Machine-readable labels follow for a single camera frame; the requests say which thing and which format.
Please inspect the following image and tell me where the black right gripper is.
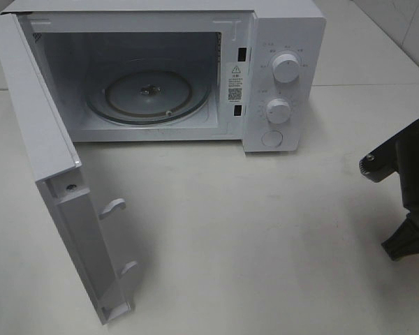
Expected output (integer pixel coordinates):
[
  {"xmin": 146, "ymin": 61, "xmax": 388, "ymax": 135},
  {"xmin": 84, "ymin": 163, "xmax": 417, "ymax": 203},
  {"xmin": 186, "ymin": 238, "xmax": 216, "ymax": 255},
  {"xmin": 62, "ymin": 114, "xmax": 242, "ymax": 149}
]
[{"xmin": 381, "ymin": 119, "xmax": 419, "ymax": 261}]

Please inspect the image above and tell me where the round white door button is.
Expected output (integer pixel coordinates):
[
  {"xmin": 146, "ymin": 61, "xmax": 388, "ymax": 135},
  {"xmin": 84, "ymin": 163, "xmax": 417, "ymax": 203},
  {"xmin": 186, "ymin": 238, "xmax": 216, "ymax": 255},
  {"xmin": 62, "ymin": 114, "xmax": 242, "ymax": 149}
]
[{"xmin": 261, "ymin": 131, "xmax": 283, "ymax": 148}]

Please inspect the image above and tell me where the white timer knob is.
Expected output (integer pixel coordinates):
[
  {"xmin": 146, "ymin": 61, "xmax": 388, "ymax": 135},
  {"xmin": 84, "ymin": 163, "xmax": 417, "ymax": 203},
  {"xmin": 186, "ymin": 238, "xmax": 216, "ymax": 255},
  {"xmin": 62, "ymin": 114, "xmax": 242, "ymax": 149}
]
[{"xmin": 266, "ymin": 98, "xmax": 292, "ymax": 124}]

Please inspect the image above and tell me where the upper white power knob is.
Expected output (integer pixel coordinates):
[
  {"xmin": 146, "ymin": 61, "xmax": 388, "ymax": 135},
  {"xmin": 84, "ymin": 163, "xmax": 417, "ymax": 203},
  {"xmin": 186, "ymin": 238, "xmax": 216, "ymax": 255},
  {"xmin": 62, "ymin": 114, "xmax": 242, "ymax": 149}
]
[{"xmin": 272, "ymin": 52, "xmax": 300, "ymax": 84}]

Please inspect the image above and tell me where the white microwave oven body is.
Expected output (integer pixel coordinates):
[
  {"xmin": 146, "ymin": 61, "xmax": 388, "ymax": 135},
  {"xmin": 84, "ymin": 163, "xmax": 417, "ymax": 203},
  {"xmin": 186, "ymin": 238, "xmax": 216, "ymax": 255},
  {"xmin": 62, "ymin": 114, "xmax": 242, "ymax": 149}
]
[{"xmin": 0, "ymin": 1, "xmax": 326, "ymax": 152}]

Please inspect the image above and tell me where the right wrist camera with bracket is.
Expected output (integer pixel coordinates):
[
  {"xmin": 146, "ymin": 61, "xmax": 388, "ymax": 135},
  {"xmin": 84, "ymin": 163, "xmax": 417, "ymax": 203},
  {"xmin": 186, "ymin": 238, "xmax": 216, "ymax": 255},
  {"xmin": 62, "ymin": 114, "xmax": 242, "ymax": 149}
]
[{"xmin": 359, "ymin": 134, "xmax": 399, "ymax": 183}]

